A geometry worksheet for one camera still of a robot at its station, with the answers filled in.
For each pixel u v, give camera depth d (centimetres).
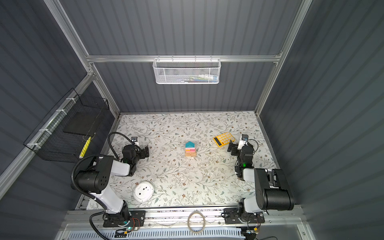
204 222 72
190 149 91
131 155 77
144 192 80
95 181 47
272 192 45
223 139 103
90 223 66
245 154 69
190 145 89
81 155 66
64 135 72
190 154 96
